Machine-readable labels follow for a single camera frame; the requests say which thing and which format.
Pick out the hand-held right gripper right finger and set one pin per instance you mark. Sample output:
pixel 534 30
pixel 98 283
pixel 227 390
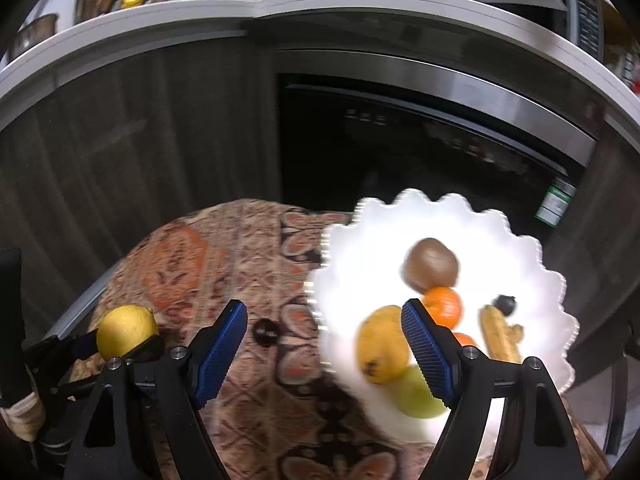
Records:
pixel 430 355

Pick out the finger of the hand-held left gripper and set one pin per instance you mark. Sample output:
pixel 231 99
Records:
pixel 65 350
pixel 147 349

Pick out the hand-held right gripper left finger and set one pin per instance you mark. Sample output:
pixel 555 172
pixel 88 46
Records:
pixel 222 355

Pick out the yellow lemon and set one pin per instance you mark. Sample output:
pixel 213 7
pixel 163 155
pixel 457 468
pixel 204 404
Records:
pixel 125 332

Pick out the small orange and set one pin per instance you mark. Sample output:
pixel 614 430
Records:
pixel 465 338

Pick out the green apple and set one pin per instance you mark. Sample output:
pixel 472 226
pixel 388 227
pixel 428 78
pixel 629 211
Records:
pixel 417 395

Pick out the yellow banana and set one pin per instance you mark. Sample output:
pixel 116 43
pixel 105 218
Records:
pixel 497 335

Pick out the brown kiwi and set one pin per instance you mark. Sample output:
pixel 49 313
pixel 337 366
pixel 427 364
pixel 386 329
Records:
pixel 430 265

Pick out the dark plum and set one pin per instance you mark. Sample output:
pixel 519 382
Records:
pixel 266 332
pixel 505 305

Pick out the white scalloped bowl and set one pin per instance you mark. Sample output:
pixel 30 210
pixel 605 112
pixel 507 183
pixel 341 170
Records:
pixel 380 240

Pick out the person's left forearm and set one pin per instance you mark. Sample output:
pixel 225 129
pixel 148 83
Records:
pixel 22 417

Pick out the yellow mango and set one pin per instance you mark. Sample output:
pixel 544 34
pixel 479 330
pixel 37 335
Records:
pixel 382 345

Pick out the orange tangerine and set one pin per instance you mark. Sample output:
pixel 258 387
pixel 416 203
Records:
pixel 445 307

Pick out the patterned tablecloth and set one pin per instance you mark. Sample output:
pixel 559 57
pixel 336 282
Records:
pixel 240 260

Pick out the green white sticker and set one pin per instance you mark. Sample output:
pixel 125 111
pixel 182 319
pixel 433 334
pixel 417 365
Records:
pixel 555 202

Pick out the dark wood cabinet door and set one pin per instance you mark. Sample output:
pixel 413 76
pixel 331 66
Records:
pixel 610 260
pixel 150 150

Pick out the black steel dishwasher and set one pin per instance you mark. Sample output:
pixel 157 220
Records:
pixel 375 160

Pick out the metal pot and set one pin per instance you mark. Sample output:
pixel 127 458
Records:
pixel 32 35

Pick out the yellow cap jar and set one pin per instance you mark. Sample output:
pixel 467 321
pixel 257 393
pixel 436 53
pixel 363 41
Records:
pixel 133 1

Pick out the black microwave oven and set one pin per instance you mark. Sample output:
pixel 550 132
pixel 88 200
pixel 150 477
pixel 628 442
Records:
pixel 585 10

